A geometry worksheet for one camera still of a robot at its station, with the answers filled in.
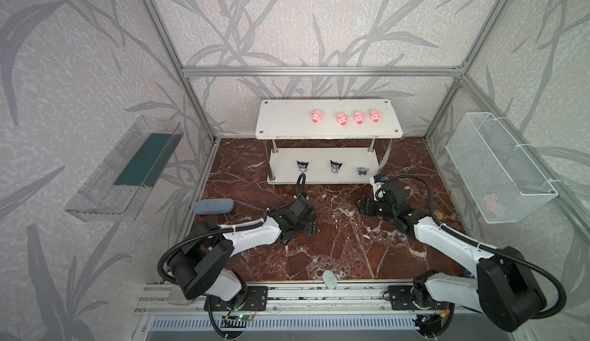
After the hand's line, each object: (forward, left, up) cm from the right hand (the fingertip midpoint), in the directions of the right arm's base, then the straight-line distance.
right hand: (360, 193), depth 88 cm
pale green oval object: (-29, +13, -7) cm, 32 cm away
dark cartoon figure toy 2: (+13, +9, +1) cm, 16 cm away
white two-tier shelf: (+37, +10, -10) cm, 40 cm away
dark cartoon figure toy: (+13, +23, +1) cm, 26 cm away
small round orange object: (-5, -33, -10) cm, 35 cm away
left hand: (-7, +19, -6) cm, 21 cm away
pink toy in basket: (-9, -39, +11) cm, 42 cm away
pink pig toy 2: (+14, +3, +26) cm, 30 cm away
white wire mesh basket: (-11, -34, +24) cm, 44 cm away
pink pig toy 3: (+14, +9, +26) cm, 31 cm away
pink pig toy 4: (+15, +17, +27) cm, 35 cm away
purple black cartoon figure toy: (+11, -3, -1) cm, 12 cm away
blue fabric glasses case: (-1, +59, -7) cm, 60 cm away
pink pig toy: (+15, -3, +26) cm, 30 cm away
